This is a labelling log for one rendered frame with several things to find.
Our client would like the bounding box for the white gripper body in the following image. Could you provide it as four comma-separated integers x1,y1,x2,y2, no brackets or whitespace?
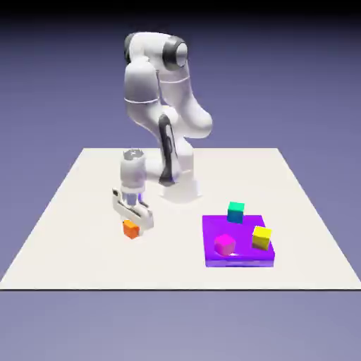
111,188,154,229

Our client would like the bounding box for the small orange cube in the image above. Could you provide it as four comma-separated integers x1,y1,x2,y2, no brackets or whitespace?
123,219,141,240

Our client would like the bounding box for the small magenta cube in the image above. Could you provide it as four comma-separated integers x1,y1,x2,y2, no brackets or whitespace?
214,233,237,257

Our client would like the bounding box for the small teal cube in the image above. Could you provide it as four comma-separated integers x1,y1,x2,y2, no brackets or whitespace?
226,201,245,225

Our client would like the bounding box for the small yellow cube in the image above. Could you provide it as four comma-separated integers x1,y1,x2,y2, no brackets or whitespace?
251,225,273,251

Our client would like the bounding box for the large purple box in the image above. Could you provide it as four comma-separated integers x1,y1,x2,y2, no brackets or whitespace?
202,214,276,268

